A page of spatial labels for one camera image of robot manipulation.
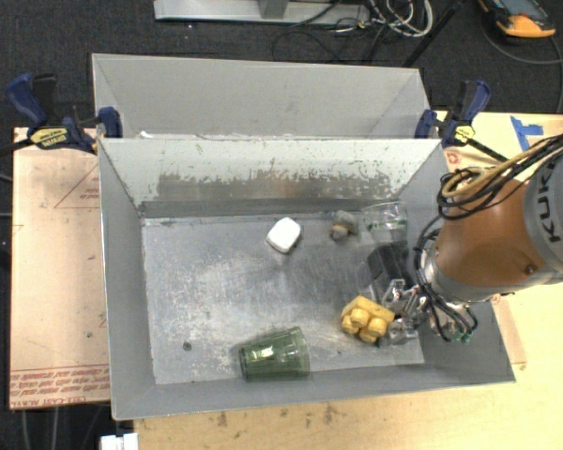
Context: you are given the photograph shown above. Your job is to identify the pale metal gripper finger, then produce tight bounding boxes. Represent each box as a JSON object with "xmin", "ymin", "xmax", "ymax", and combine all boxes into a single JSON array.
[
  {"xmin": 378, "ymin": 322, "xmax": 419, "ymax": 347},
  {"xmin": 382, "ymin": 283, "xmax": 410, "ymax": 306}
]

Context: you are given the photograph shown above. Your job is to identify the white rounded block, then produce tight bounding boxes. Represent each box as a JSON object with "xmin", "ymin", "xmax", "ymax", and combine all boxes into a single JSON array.
[{"xmin": 266, "ymin": 217, "xmax": 303, "ymax": 254}]

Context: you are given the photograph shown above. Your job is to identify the clear glass cup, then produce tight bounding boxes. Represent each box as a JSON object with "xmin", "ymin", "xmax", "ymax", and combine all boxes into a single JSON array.
[{"xmin": 360, "ymin": 202, "xmax": 409, "ymax": 244}]

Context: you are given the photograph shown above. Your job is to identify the yellow toy block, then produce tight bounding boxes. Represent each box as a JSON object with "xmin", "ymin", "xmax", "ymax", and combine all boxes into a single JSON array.
[{"xmin": 340, "ymin": 295, "xmax": 396, "ymax": 344}]

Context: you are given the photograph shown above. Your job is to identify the grey metal bin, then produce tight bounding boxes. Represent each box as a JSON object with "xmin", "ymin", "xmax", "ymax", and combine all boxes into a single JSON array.
[{"xmin": 91, "ymin": 52, "xmax": 516, "ymax": 421}]

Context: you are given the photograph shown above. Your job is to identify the dark green cup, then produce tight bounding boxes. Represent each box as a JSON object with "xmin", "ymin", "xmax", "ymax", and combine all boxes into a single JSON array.
[{"xmin": 237, "ymin": 325, "xmax": 311, "ymax": 383}]

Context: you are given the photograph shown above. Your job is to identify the black rectangular block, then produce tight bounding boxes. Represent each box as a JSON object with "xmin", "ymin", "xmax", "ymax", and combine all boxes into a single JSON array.
[{"xmin": 368, "ymin": 244, "xmax": 410, "ymax": 286}]

